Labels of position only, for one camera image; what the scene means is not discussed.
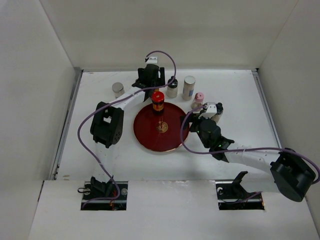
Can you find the silver lid jar blue label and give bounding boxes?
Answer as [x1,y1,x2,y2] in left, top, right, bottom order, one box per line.
[112,82,125,99]

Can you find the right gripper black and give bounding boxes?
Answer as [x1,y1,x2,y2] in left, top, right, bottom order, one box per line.
[180,111,213,149]

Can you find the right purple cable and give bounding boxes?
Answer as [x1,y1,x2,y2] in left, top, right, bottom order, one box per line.
[179,106,320,203]

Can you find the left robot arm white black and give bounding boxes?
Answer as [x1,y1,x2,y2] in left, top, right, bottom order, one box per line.
[90,64,166,200]

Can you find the purple cable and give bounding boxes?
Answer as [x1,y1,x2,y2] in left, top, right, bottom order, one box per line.
[77,50,177,210]
[179,106,320,203]

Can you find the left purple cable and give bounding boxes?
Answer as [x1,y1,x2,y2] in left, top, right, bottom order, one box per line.
[77,50,177,210]

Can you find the red round tray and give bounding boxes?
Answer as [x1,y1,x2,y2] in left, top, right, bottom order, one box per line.
[133,102,186,152]

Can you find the black cap white powder bottle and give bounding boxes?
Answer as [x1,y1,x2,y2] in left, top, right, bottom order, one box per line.
[166,76,178,98]

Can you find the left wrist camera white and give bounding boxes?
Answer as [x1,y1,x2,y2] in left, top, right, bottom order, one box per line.
[144,56,158,65]

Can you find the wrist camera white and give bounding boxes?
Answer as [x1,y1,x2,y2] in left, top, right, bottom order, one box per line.
[144,56,158,65]
[198,102,218,119]

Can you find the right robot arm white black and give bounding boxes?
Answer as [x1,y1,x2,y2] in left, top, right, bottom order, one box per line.
[182,114,320,202]

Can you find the black cap brown spice bottle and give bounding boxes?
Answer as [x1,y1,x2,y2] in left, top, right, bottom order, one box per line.
[211,102,224,123]

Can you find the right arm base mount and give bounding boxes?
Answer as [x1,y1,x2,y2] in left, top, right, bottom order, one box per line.
[215,171,265,211]

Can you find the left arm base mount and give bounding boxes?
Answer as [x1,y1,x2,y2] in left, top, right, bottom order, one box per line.
[77,176,129,211]

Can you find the tall silver lid spice jar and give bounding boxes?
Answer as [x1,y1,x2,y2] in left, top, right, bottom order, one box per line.
[182,75,196,101]

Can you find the aluminium table edge rail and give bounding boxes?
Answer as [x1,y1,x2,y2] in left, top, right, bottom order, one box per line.
[251,69,282,147]

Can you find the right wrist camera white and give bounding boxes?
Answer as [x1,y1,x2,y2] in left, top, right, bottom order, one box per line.
[198,102,218,119]

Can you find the pink cap small bottle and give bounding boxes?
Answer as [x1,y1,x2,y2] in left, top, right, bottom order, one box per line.
[190,92,205,109]

